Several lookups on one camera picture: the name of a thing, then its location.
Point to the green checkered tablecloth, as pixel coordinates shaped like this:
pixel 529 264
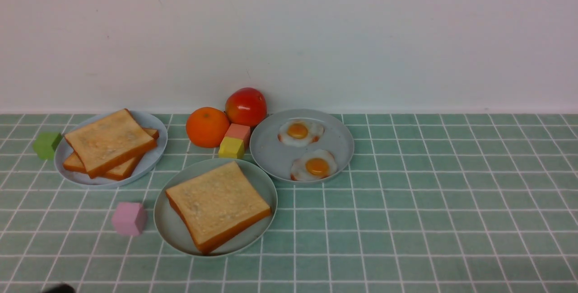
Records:
pixel 447 203

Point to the orange fruit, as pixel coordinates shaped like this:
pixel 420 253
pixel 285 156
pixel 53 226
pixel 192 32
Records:
pixel 206 127

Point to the green cube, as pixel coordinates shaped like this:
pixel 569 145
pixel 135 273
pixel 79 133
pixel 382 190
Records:
pixel 45 145

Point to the fried egg back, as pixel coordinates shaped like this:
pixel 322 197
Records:
pixel 300 133

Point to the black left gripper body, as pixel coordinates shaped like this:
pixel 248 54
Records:
pixel 60 288

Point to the grey egg plate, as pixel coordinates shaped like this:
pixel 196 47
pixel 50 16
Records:
pixel 276 158

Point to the fried egg front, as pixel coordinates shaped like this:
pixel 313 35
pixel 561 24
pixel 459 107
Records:
pixel 313 165

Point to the yellow cube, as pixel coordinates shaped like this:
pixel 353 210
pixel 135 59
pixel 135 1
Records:
pixel 231 147

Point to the salmon pink cube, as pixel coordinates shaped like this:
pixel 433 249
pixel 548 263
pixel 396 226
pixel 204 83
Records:
pixel 241 132

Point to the fried egg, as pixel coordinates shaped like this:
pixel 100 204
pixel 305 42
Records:
pixel 313 165
pixel 300 133

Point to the grey bread plate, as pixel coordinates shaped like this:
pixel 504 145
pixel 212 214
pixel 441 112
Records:
pixel 146 164

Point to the red tomato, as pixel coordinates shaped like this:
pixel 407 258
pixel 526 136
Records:
pixel 247 106

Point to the light green empty plate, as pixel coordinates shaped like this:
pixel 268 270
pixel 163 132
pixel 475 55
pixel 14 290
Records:
pixel 174 225

